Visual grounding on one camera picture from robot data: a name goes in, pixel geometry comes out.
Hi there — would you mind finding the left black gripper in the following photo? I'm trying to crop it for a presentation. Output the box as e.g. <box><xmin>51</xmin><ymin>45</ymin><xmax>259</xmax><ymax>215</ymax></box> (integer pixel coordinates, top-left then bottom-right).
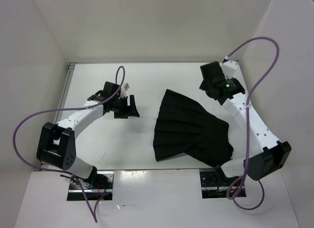
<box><xmin>111</xmin><ymin>94</ymin><xmax>139</xmax><ymax>119</ymax></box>

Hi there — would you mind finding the black pleated skirt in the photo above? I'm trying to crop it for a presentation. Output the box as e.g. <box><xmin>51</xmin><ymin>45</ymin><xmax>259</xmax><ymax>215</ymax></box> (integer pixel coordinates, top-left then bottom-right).
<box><xmin>153</xmin><ymin>89</ymin><xmax>234</xmax><ymax>167</ymax></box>

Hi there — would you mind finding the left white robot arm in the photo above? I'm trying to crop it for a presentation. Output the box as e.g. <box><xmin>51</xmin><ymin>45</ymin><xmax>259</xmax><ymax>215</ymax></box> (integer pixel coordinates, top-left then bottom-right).
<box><xmin>36</xmin><ymin>95</ymin><xmax>140</xmax><ymax>189</ymax></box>

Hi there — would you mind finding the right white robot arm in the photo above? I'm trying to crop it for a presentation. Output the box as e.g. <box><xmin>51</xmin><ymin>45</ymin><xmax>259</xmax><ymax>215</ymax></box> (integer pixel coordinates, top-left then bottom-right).
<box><xmin>200</xmin><ymin>76</ymin><xmax>291</xmax><ymax>185</ymax></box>

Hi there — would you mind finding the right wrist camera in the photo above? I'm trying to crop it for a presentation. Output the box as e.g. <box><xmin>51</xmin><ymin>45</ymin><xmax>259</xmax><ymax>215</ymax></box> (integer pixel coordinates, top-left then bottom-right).
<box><xmin>200</xmin><ymin>59</ymin><xmax>239</xmax><ymax>83</ymax></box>

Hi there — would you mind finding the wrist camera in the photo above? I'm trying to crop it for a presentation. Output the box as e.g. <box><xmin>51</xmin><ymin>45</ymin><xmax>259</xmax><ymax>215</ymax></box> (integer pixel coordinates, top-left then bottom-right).
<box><xmin>87</xmin><ymin>82</ymin><xmax>126</xmax><ymax>103</ymax></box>
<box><xmin>200</xmin><ymin>59</ymin><xmax>239</xmax><ymax>83</ymax></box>

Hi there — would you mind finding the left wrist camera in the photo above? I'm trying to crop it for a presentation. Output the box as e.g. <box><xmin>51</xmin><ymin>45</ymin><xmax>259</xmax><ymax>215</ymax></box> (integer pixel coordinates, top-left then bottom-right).
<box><xmin>87</xmin><ymin>82</ymin><xmax>126</xmax><ymax>103</ymax></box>

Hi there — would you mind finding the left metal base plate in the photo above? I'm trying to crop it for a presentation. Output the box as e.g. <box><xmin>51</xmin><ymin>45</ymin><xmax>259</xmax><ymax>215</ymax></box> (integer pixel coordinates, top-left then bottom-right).
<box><xmin>67</xmin><ymin>171</ymin><xmax>114</xmax><ymax>201</ymax></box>

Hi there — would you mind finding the metal base plate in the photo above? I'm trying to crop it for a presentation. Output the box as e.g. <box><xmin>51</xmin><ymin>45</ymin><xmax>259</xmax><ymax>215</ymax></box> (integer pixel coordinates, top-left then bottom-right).
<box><xmin>199</xmin><ymin>168</ymin><xmax>237</xmax><ymax>199</ymax></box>
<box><xmin>67</xmin><ymin>171</ymin><xmax>114</xmax><ymax>201</ymax></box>

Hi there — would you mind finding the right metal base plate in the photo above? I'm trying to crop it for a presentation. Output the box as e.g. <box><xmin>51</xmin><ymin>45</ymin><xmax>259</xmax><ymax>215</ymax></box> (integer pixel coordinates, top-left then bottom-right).
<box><xmin>199</xmin><ymin>168</ymin><xmax>237</xmax><ymax>199</ymax></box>

